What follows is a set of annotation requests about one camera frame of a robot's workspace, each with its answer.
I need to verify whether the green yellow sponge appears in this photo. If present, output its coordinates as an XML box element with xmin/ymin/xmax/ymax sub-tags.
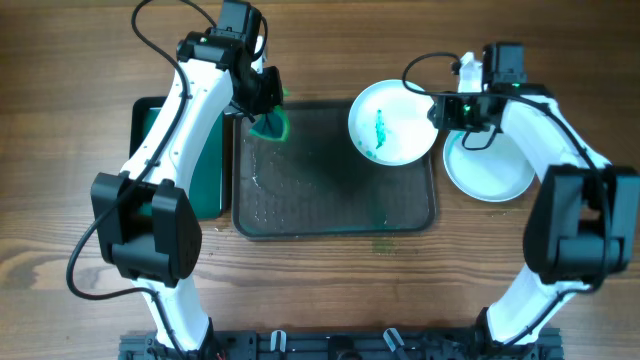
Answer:
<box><xmin>249</xmin><ymin>105</ymin><xmax>290</xmax><ymax>142</ymax></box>

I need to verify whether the pale blue plate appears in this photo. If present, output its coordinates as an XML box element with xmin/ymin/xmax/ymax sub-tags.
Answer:
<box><xmin>442</xmin><ymin>131</ymin><xmax>536</xmax><ymax>202</ymax></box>

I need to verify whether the white plate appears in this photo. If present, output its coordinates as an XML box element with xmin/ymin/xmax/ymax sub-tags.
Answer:
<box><xmin>347</xmin><ymin>79</ymin><xmax>438</xmax><ymax>166</ymax></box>

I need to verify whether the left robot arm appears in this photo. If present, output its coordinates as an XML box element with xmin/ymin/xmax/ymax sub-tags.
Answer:
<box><xmin>66</xmin><ymin>1</ymin><xmax>283</xmax><ymax>359</ymax></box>

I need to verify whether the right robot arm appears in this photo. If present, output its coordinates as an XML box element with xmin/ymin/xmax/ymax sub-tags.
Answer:
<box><xmin>428</xmin><ymin>42</ymin><xmax>639</xmax><ymax>356</ymax></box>

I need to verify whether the black tray with green water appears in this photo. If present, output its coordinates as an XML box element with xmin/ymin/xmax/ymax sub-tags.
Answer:
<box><xmin>129</xmin><ymin>97</ymin><xmax>232</xmax><ymax>220</ymax></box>

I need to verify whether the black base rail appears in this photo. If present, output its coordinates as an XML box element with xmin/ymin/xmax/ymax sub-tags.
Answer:
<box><xmin>117</xmin><ymin>328</ymin><xmax>565</xmax><ymax>360</ymax></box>

